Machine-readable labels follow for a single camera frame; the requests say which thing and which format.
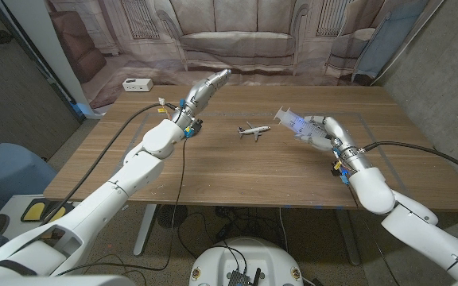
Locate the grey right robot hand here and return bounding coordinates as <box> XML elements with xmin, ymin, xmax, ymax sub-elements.
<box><xmin>294</xmin><ymin>114</ymin><xmax>359</xmax><ymax>154</ymax></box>

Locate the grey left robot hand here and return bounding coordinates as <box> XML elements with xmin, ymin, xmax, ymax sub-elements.
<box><xmin>180</xmin><ymin>68</ymin><xmax>233</xmax><ymax>120</ymax></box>

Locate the clear plastic syringe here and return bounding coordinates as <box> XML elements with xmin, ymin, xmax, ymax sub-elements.
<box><xmin>273</xmin><ymin>106</ymin><xmax>329</xmax><ymax>139</ymax></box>

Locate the white toy plane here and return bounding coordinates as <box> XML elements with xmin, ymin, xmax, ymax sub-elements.
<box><xmin>238</xmin><ymin>122</ymin><xmax>272</xmax><ymax>142</ymax></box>

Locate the grey tape outline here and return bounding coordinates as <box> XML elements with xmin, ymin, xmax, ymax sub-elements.
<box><xmin>117</xmin><ymin>110</ymin><xmax>417</xmax><ymax>210</ymax></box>

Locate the white power box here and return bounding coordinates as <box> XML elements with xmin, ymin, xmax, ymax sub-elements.
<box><xmin>122</xmin><ymin>78</ymin><xmax>154</xmax><ymax>93</ymax></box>

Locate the printed living room backdrop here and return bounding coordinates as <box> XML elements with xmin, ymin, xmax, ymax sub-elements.
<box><xmin>45</xmin><ymin>0</ymin><xmax>433</xmax><ymax>110</ymax></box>

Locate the grey table leg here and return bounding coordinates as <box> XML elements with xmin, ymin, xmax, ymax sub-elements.
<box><xmin>334</xmin><ymin>209</ymin><xmax>362</xmax><ymax>266</ymax></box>

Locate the black round floor fan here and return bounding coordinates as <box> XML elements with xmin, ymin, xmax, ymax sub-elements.
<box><xmin>157</xmin><ymin>204</ymin><xmax>189</xmax><ymax>230</ymax></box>

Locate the white table leg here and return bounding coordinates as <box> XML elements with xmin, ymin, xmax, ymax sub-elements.
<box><xmin>133</xmin><ymin>204</ymin><xmax>157</xmax><ymax>257</ymax></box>

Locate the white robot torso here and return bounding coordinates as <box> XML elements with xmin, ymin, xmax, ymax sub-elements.
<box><xmin>188</xmin><ymin>237</ymin><xmax>305</xmax><ymax>286</ymax></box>

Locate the yellow black foot pedal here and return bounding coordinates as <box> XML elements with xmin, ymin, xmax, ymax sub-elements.
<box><xmin>48</xmin><ymin>204</ymin><xmax>73</xmax><ymax>223</ymax></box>
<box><xmin>21</xmin><ymin>198</ymin><xmax>49</xmax><ymax>223</ymax></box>

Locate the blue padded chair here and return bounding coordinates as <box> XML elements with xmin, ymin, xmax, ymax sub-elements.
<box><xmin>0</xmin><ymin>142</ymin><xmax>58</xmax><ymax>223</ymax></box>

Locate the white pedal platform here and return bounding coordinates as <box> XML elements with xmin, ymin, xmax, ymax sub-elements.
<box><xmin>0</xmin><ymin>193</ymin><xmax>75</xmax><ymax>239</ymax></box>

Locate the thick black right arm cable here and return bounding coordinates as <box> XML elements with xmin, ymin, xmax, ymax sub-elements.
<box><xmin>362</xmin><ymin>141</ymin><xmax>458</xmax><ymax>180</ymax></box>

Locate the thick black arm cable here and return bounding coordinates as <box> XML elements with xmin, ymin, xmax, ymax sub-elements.
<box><xmin>41</xmin><ymin>102</ymin><xmax>178</xmax><ymax>226</ymax></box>
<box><xmin>362</xmin><ymin>141</ymin><xmax>458</xmax><ymax>180</ymax></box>

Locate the thin black left wrist cable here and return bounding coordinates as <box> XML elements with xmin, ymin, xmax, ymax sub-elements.
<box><xmin>56</xmin><ymin>137</ymin><xmax>188</xmax><ymax>277</ymax></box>

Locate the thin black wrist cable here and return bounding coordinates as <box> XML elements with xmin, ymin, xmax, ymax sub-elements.
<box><xmin>56</xmin><ymin>137</ymin><xmax>188</xmax><ymax>277</ymax></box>
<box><xmin>347</xmin><ymin>184</ymin><xmax>401</xmax><ymax>286</ymax></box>

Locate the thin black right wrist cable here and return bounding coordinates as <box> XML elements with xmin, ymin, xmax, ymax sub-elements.
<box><xmin>347</xmin><ymin>184</ymin><xmax>401</xmax><ymax>286</ymax></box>

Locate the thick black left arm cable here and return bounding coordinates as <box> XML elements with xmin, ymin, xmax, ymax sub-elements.
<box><xmin>41</xmin><ymin>102</ymin><xmax>178</xmax><ymax>226</ymax></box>

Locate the white floor cable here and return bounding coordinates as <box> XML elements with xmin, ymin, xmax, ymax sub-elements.
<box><xmin>278</xmin><ymin>207</ymin><xmax>290</xmax><ymax>254</ymax></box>

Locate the black floor cable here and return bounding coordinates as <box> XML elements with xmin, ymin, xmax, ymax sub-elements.
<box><xmin>176</xmin><ymin>211</ymin><xmax>216</xmax><ymax>260</ymax></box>

